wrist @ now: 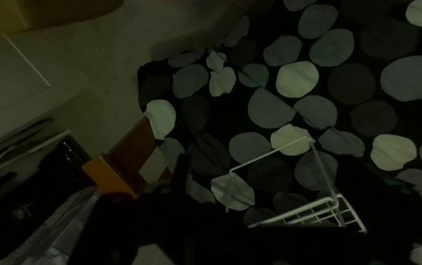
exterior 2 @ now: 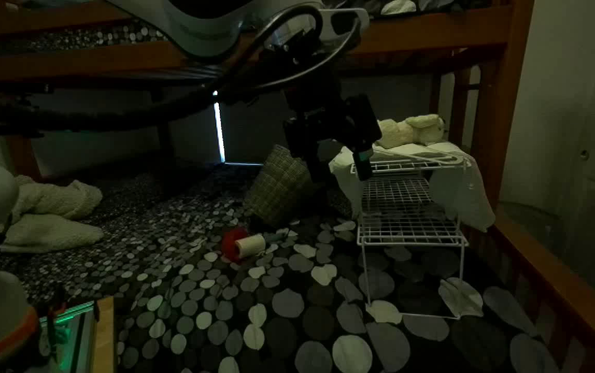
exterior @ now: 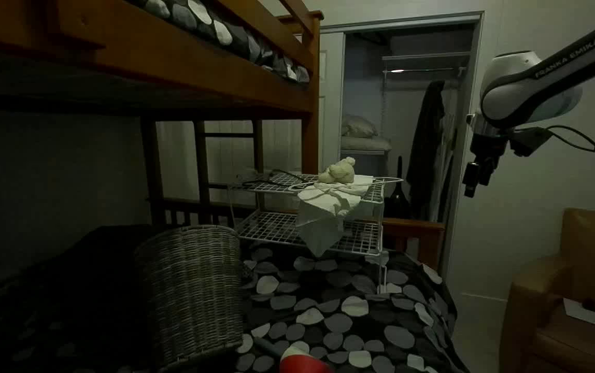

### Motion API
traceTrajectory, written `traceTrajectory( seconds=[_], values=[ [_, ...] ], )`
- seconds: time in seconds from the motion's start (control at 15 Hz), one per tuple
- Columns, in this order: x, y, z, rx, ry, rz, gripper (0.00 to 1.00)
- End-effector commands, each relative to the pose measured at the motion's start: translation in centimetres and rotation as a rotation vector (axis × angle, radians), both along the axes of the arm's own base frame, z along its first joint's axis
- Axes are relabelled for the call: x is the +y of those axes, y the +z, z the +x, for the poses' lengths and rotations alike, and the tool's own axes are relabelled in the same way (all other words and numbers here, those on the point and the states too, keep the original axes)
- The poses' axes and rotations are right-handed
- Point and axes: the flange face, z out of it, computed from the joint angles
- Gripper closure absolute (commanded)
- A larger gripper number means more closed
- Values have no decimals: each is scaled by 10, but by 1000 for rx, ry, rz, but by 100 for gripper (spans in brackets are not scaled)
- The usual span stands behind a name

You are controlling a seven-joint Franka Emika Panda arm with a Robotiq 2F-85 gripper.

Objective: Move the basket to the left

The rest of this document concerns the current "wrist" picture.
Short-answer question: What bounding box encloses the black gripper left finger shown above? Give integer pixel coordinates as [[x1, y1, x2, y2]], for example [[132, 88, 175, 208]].
[[68, 191, 181, 265]]

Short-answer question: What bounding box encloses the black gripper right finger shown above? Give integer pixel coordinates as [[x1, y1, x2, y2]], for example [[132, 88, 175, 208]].
[[335, 157, 422, 265]]

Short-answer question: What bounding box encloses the black grey spotted bedspread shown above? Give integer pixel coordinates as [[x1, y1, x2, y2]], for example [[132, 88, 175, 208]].
[[138, 0, 422, 219]]

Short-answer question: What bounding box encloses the white wire rack basket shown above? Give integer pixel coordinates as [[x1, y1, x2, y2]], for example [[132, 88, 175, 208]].
[[229, 135, 368, 232]]

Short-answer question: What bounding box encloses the wooden bunk bed frame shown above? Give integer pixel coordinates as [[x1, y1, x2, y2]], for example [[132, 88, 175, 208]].
[[82, 117, 172, 198]]

